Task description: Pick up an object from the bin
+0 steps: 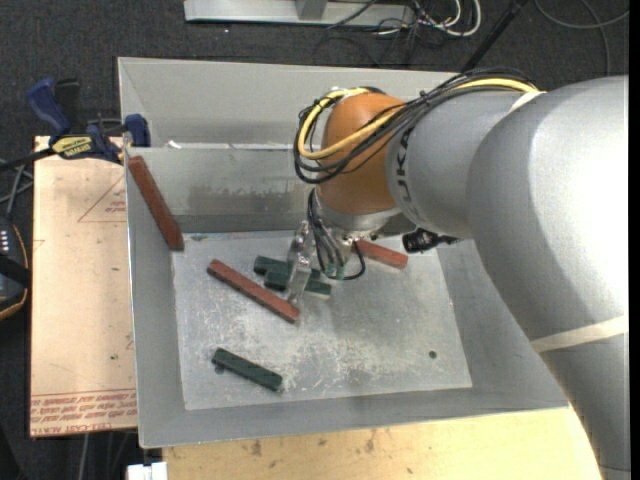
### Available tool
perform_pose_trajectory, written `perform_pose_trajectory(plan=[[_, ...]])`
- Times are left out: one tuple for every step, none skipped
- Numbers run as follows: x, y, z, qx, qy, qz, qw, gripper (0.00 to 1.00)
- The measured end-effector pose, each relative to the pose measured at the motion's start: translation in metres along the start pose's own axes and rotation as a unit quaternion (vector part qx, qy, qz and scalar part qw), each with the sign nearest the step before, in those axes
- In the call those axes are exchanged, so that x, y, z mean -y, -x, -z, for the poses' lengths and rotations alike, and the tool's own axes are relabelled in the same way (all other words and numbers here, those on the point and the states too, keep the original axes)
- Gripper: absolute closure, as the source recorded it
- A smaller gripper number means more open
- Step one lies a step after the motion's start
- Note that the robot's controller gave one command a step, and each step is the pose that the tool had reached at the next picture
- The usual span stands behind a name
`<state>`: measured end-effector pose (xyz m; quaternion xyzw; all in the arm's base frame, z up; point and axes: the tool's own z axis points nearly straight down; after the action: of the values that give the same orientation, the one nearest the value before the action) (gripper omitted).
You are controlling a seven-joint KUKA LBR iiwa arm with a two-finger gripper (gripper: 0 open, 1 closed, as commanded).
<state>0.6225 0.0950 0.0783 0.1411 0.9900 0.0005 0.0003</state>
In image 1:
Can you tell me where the grey metal bin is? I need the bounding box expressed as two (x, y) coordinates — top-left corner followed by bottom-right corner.
(117, 56), (572, 450)

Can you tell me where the dark green flat block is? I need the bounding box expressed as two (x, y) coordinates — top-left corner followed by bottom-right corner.
(263, 269), (333, 298)
(211, 346), (285, 395)
(253, 254), (322, 279)

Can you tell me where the brown cardboard board, red print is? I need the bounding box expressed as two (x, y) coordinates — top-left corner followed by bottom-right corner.
(29, 135), (139, 439)

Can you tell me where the red-brown flat block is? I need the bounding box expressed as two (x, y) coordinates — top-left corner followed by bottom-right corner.
(127, 155), (187, 253)
(206, 258), (302, 325)
(355, 238), (410, 271)

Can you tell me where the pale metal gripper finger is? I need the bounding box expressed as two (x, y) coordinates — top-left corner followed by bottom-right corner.
(285, 256), (302, 303)
(297, 259), (315, 306)

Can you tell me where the black cylinder on white bracket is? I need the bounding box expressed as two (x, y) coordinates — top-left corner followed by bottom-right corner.
(401, 227), (460, 255)

